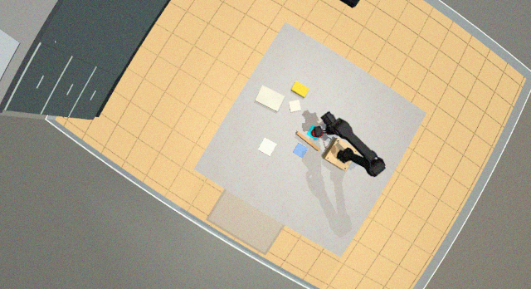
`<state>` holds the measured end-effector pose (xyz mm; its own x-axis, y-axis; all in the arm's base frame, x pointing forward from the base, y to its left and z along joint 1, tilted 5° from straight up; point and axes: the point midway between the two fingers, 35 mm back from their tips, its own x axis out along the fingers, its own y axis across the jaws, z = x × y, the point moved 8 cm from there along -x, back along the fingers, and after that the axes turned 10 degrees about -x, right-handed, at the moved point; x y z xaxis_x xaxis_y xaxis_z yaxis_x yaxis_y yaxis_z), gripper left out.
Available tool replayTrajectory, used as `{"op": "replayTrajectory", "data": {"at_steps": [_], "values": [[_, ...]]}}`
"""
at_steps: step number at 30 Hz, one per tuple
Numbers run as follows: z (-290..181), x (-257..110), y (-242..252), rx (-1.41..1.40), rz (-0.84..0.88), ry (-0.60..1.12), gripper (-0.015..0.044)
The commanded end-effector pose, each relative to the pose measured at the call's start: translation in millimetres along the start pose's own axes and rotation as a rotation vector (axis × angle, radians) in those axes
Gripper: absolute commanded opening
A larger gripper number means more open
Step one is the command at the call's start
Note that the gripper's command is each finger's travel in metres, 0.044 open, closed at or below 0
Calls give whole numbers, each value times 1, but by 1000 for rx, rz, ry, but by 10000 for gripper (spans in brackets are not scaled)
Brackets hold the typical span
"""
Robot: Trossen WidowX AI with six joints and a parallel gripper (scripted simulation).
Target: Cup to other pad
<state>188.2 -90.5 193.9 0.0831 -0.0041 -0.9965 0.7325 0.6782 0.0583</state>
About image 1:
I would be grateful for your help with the white square pad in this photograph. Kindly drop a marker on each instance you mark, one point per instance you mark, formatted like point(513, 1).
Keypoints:
point(267, 146)

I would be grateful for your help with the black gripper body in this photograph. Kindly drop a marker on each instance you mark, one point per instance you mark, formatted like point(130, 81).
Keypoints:
point(318, 132)

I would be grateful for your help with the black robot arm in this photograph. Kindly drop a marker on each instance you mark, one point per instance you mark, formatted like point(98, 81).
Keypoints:
point(343, 129)

